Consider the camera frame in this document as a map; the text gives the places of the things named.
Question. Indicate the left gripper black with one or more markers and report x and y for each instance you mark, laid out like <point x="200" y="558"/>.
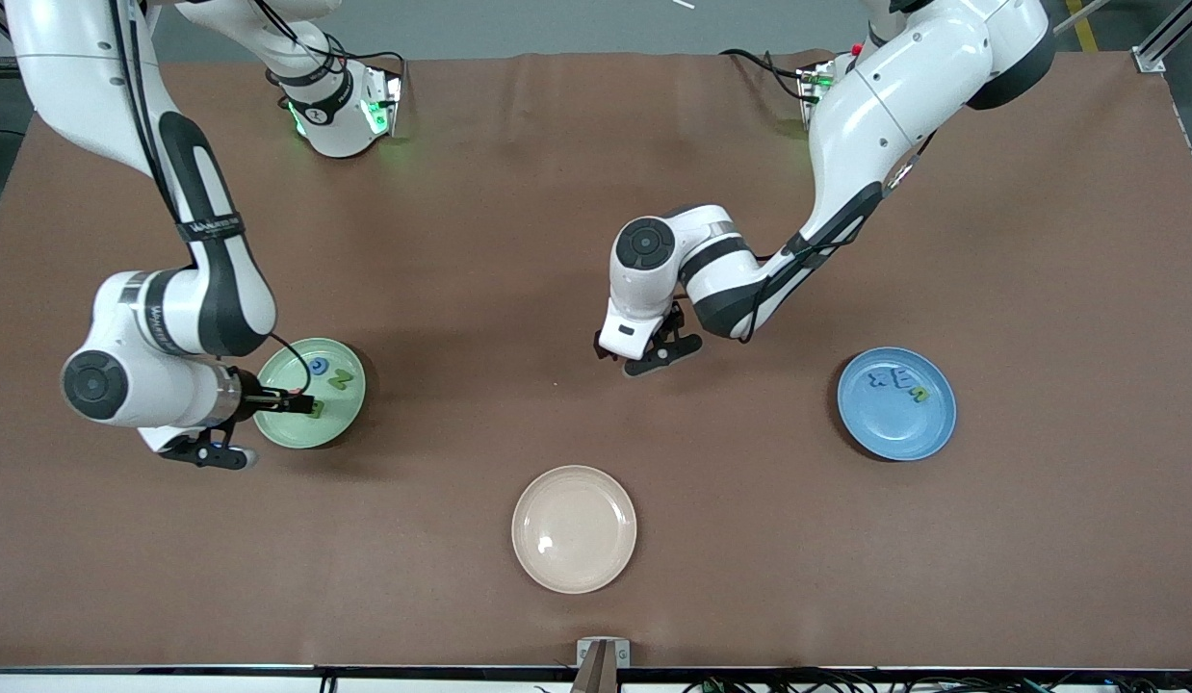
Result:
<point x="601" y="350"/>

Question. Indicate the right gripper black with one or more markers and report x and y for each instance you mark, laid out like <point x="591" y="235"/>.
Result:
<point x="252" y="395"/>

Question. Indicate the green foam letter B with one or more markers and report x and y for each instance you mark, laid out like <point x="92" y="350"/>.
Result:
<point x="316" y="410"/>

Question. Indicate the blue foam letter E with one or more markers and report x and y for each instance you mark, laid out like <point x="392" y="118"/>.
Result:
<point x="901" y="380"/>

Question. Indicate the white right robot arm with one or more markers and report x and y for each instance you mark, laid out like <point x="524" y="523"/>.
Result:
<point x="76" y="58"/>

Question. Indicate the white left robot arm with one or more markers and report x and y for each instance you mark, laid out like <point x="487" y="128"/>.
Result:
<point x="904" y="96"/>

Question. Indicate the green plate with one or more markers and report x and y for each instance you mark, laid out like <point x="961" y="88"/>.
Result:
<point x="336" y="428"/>

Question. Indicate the brown table mat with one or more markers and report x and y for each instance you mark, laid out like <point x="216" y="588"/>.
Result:
<point x="596" y="241"/>

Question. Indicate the beige plate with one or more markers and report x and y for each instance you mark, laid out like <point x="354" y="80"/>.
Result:
<point x="574" y="529"/>

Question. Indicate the blue plate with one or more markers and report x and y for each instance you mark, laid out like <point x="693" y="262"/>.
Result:
<point x="885" y="423"/>

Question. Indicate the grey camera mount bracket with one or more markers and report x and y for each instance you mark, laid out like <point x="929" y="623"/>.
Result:
<point x="604" y="664"/>

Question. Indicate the aluminium frame post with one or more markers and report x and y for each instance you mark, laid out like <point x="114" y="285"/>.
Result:
<point x="1150" y="60"/>

